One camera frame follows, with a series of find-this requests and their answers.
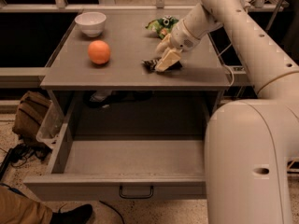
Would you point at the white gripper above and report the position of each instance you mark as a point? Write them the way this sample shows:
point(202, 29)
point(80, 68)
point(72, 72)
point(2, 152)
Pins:
point(182, 36)

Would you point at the black rxbar chocolate wrapper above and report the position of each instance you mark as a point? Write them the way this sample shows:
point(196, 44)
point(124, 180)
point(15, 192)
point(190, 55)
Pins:
point(150, 65)

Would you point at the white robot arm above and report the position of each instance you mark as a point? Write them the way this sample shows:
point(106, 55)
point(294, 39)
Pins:
point(248, 143)

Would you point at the grey cabinet counter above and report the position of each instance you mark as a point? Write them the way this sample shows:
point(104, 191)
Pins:
point(131, 44)

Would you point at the grey open drawer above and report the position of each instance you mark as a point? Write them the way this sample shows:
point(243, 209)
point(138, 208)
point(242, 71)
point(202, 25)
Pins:
point(125, 144)

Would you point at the green chip bag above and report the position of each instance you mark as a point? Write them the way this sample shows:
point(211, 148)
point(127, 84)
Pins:
point(163, 26)

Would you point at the orange fruit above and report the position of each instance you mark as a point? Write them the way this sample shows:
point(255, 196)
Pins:
point(99, 52)

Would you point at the white ceramic bowl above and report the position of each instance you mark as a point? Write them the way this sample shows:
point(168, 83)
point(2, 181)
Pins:
point(91, 24)

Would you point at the metal tripod pole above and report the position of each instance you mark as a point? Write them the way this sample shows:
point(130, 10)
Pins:
point(277, 6)

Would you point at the clear plastic bin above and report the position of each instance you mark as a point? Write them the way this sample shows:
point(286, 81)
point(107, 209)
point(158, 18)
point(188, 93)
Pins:
point(50, 127)

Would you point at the brown backpack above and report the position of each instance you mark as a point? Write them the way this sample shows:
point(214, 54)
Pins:
point(30, 114)

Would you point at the black shoe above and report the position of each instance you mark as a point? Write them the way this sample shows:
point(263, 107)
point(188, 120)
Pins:
point(79, 215)

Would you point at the tan trouser leg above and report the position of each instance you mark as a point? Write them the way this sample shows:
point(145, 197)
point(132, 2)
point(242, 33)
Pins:
point(17, 209)

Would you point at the black drawer handle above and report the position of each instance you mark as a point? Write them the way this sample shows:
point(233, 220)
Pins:
point(136, 192)

